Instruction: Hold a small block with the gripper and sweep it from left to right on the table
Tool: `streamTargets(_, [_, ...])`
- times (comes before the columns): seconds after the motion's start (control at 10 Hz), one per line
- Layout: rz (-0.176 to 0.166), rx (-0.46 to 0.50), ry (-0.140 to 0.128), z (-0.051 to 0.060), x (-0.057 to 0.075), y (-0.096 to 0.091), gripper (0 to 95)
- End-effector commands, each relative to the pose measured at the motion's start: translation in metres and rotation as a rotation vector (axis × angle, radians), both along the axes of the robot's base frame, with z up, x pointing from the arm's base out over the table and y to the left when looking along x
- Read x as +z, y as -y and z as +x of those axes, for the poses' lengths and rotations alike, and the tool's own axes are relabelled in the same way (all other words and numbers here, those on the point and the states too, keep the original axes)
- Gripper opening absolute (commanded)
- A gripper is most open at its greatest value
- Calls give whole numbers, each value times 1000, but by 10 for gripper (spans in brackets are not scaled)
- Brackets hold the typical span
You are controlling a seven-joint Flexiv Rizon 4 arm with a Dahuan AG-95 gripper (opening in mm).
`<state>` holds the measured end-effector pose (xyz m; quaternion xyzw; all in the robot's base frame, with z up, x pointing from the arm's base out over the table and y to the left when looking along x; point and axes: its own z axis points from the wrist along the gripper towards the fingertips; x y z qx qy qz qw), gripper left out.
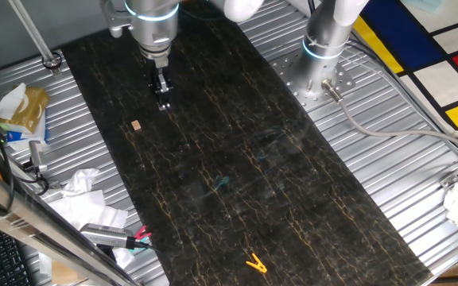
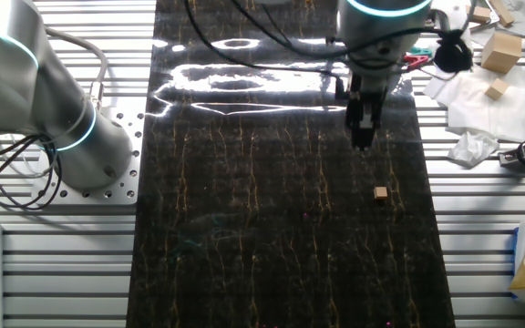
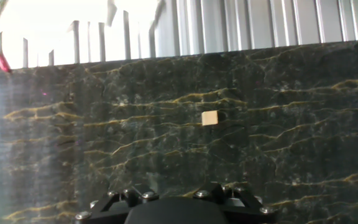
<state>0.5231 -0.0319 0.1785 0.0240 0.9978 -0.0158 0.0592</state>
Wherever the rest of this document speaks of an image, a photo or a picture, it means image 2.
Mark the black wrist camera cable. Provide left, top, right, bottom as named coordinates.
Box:
left=239, top=0, right=473, bottom=74

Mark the crumpled white tissue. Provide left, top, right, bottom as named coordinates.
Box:
left=447, top=130, right=500, bottom=169

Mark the flat white tissue sheet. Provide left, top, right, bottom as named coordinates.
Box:
left=423, top=63, right=525, bottom=143

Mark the thick grey robot cable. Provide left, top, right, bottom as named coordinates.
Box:
left=43, top=26, right=109, bottom=113

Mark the long black gripper cable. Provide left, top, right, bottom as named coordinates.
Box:
left=183, top=0, right=344, bottom=83

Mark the black base cable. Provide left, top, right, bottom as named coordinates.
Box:
left=0, top=136, right=64, bottom=211
left=0, top=133, right=45, bottom=163

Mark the medium wooden cube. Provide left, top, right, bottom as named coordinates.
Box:
left=484, top=77, right=510, bottom=102

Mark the long wooden stick block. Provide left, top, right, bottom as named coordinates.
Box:
left=489, top=0, right=517, bottom=27

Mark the black marble pattern mat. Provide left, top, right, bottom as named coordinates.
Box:
left=125, top=0, right=456, bottom=328

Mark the white paper sheet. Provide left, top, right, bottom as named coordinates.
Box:
left=469, top=0, right=525, bottom=46

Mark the red clothespin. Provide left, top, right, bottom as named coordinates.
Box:
left=403, top=54, right=430, bottom=70

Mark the flat wooden block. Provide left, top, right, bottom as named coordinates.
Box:
left=465, top=4, right=492, bottom=25

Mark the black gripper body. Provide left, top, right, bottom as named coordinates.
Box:
left=335, top=72, right=389, bottom=114

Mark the black coiled cable bundle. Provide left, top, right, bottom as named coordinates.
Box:
left=433, top=29, right=473, bottom=74

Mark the large wooden block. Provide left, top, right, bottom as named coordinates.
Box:
left=479, top=30, right=524, bottom=75

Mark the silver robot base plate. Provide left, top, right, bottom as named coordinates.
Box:
left=31, top=97, right=146, bottom=206

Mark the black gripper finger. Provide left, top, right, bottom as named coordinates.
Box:
left=346, top=108, right=365, bottom=150
left=363, top=108, right=382, bottom=150

